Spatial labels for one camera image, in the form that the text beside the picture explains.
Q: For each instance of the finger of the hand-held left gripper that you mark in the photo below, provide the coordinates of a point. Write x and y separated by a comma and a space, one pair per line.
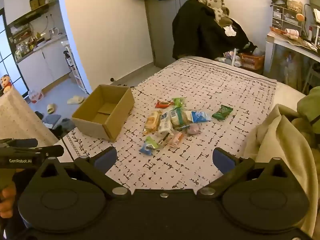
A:
20, 143
50, 150

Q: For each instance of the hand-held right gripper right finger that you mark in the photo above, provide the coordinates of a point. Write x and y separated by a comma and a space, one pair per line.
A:
223, 160

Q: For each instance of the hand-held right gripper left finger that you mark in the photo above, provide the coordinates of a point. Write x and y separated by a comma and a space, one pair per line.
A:
106, 158

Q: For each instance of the pink round snack packet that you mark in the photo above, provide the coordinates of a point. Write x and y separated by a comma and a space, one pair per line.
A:
193, 129

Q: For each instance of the brown cardboard box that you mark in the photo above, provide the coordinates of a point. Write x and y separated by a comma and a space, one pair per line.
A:
117, 115

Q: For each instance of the dark green snack packet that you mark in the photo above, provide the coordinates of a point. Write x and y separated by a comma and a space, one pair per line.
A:
222, 112

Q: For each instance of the blue and white snack packet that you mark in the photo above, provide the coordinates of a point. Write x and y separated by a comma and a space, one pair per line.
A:
200, 116

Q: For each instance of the orange pink snack packet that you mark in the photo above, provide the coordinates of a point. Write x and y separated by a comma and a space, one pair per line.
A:
175, 140

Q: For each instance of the bread packet with green band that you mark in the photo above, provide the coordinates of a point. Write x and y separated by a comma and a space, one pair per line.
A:
181, 118

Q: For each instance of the light green snack packet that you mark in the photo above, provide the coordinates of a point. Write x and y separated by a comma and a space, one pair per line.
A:
179, 102

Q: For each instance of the red chocolate bar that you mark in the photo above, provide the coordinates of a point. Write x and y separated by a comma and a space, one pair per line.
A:
163, 104

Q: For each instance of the person's left hand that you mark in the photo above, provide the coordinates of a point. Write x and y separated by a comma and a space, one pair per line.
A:
7, 202

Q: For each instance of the dark clothes on floor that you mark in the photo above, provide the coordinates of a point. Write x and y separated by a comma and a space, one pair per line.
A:
53, 121

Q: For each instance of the cream slipper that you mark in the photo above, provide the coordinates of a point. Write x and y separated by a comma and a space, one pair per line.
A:
75, 100
51, 108

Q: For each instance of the red and white plastic bag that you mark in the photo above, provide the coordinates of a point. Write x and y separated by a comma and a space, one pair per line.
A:
35, 96

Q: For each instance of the cream blanket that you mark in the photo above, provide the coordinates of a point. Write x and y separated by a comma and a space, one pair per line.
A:
275, 140

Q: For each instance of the cartoon doll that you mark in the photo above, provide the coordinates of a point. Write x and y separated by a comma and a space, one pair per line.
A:
6, 82

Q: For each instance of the patterned bed sheet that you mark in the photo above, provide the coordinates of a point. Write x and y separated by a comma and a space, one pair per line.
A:
200, 85

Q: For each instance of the black framed glass door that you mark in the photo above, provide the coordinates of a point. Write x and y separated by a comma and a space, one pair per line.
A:
12, 60

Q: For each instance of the white kitchen cabinet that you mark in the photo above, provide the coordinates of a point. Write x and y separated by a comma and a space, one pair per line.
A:
45, 62

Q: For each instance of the white shelf rack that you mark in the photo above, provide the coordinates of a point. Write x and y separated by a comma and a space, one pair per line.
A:
75, 70

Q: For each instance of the green cloth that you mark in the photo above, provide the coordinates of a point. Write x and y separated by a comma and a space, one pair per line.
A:
310, 105

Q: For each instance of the orange plastic basket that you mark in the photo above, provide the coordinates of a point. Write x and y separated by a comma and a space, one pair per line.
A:
251, 61

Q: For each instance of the white cloth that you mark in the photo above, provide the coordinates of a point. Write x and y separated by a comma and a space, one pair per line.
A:
230, 30

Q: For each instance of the white desk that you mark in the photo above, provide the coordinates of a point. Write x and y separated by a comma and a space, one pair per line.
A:
275, 40

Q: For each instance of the black coat pile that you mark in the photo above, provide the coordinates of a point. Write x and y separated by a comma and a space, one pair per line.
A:
200, 30

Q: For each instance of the grey door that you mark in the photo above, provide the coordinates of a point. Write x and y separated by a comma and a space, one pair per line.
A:
162, 30

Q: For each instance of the pink roll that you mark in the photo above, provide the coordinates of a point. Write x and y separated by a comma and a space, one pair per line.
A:
292, 32

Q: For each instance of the grey drawer organizer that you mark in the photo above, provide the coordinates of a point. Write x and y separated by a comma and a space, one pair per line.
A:
287, 17

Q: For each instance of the checkered beige scarf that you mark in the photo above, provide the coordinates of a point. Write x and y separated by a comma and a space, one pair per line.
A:
212, 0

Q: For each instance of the woven straw basket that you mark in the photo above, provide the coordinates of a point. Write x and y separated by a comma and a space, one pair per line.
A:
295, 6

